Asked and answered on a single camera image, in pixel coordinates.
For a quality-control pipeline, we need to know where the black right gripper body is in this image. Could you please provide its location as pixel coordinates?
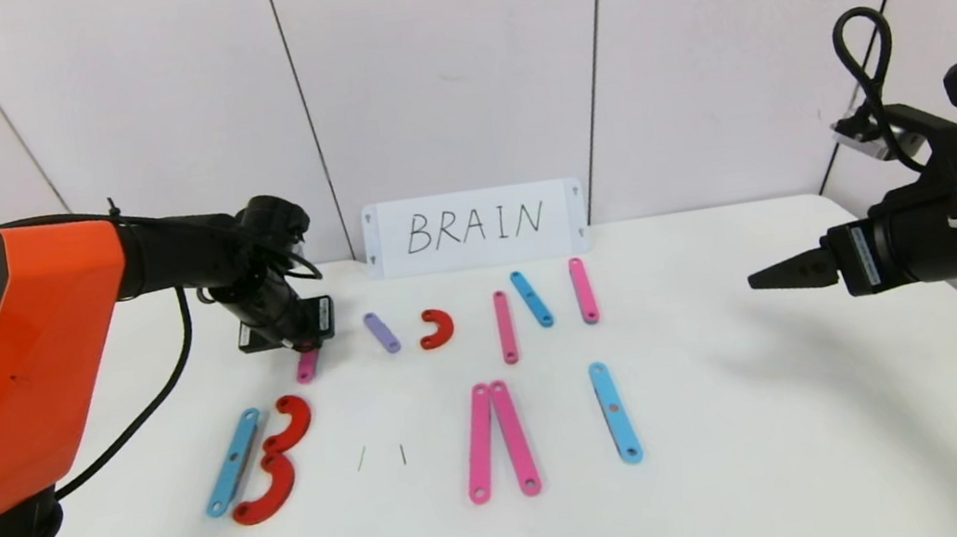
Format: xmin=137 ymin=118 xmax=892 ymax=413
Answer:
xmin=815 ymin=192 xmax=957 ymax=300

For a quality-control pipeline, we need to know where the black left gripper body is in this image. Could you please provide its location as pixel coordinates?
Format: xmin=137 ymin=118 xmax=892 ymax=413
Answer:
xmin=219 ymin=263 xmax=339 ymax=363

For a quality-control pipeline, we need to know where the long pink bar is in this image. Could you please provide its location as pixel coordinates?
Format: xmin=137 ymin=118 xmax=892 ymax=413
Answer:
xmin=489 ymin=376 xmax=544 ymax=500
xmin=491 ymin=289 xmax=520 ymax=366
xmin=294 ymin=347 xmax=324 ymax=385
xmin=454 ymin=382 xmax=506 ymax=505

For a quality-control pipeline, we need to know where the small red arc piece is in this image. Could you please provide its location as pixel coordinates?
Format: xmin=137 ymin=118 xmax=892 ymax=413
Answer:
xmin=415 ymin=306 xmax=457 ymax=352

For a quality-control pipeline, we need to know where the white BRAIN word card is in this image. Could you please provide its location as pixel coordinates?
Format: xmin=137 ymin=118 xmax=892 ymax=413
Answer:
xmin=360 ymin=175 xmax=593 ymax=284

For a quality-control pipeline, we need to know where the medium red arc piece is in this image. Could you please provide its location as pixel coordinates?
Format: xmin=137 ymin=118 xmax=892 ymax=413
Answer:
xmin=257 ymin=391 xmax=317 ymax=456

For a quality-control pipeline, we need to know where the short purple bar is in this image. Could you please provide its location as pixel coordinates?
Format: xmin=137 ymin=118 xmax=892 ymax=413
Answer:
xmin=363 ymin=309 xmax=403 ymax=358

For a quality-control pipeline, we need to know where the long blue bar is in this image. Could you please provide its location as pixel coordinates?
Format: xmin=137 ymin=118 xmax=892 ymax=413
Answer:
xmin=587 ymin=357 xmax=645 ymax=468
xmin=193 ymin=407 xmax=274 ymax=519

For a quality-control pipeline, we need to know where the large red arc piece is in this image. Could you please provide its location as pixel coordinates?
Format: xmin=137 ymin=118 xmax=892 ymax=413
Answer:
xmin=223 ymin=450 xmax=303 ymax=529

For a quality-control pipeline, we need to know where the short pink bar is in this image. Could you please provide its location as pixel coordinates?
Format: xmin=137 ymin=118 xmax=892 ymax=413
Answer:
xmin=567 ymin=254 xmax=601 ymax=326

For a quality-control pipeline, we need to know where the short blue bar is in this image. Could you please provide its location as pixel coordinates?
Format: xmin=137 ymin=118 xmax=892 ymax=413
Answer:
xmin=509 ymin=267 xmax=555 ymax=332

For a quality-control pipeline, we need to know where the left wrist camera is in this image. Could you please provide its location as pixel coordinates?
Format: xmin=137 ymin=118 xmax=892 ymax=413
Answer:
xmin=236 ymin=320 xmax=277 ymax=354

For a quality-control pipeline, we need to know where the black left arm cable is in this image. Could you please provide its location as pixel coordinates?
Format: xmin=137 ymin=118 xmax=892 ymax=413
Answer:
xmin=12 ymin=171 xmax=348 ymax=505

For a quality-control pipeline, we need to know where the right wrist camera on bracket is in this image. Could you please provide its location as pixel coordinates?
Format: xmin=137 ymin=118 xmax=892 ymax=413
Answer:
xmin=829 ymin=94 xmax=957 ymax=209

